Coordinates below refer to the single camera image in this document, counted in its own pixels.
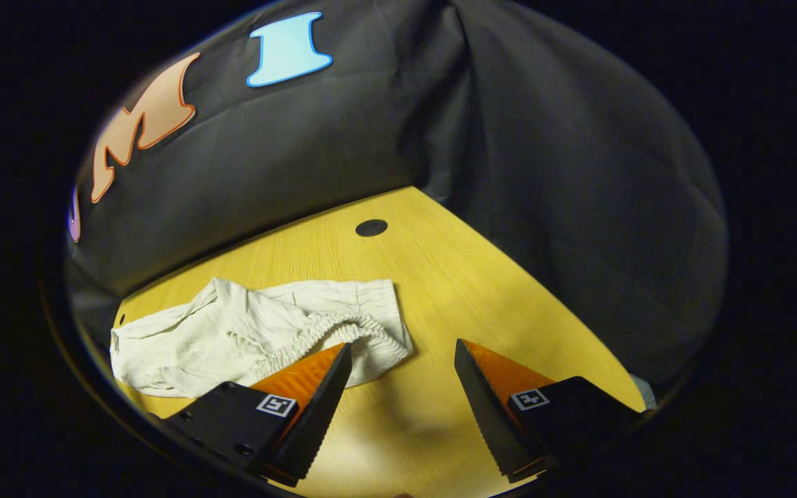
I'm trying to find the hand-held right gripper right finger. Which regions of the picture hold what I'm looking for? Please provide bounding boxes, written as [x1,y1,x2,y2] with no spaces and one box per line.
[454,338,641,483]

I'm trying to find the black backdrop cloth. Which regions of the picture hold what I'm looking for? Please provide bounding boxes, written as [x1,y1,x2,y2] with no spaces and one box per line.
[66,0,728,395]

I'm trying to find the white jeans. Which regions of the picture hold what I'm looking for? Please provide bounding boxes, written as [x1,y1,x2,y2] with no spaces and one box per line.
[109,277,414,400]

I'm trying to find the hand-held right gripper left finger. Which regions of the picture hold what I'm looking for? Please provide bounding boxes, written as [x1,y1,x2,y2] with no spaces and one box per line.
[163,342,354,487]

